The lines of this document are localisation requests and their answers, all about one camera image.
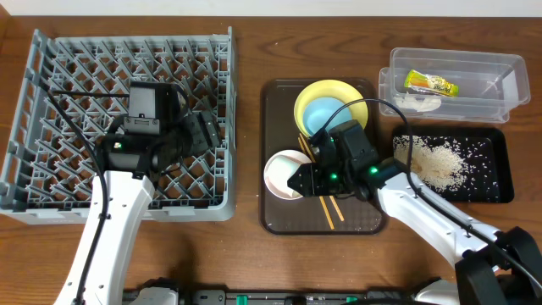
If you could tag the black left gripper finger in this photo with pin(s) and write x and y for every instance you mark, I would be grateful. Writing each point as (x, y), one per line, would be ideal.
(197, 128)
(211, 129)

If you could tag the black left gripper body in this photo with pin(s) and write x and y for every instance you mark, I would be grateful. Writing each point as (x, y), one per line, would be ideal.
(203, 133)

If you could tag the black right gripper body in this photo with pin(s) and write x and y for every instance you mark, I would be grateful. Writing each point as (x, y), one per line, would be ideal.
(313, 180)

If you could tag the light blue bowl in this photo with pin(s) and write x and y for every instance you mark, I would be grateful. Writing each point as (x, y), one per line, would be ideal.
(320, 110)

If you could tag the clear plastic wrap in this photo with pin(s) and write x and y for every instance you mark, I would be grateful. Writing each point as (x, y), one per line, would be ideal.
(426, 104)

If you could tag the green yellow snack wrapper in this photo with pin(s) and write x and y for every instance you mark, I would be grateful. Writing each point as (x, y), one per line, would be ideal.
(430, 83)

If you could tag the white cup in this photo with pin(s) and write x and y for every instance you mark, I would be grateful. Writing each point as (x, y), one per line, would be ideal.
(280, 170)

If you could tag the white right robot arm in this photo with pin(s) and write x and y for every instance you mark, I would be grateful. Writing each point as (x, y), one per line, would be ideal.
(492, 267)

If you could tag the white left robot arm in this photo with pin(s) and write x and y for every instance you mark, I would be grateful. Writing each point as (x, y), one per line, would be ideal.
(118, 202)

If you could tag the grey dishwasher rack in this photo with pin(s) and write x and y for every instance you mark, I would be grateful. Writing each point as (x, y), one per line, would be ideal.
(47, 173)

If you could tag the spilled rice waste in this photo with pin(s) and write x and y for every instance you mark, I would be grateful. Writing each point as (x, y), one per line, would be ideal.
(460, 169)

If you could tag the black food waste tray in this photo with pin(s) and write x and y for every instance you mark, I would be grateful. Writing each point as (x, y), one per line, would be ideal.
(498, 142)

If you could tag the wooden chopstick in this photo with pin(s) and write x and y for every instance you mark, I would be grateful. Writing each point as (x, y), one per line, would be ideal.
(307, 150)
(337, 209)

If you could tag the white bowl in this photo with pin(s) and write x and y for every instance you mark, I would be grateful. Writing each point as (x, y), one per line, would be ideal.
(300, 157)

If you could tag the dark brown serving tray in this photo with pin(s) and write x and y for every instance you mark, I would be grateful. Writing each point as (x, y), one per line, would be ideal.
(304, 216)

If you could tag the yellow plate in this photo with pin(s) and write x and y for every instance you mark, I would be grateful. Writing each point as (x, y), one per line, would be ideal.
(336, 89)

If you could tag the clear plastic bin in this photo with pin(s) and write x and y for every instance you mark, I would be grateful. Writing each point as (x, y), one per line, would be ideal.
(490, 84)

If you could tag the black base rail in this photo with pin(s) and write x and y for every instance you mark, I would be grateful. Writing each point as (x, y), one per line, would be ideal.
(165, 291)

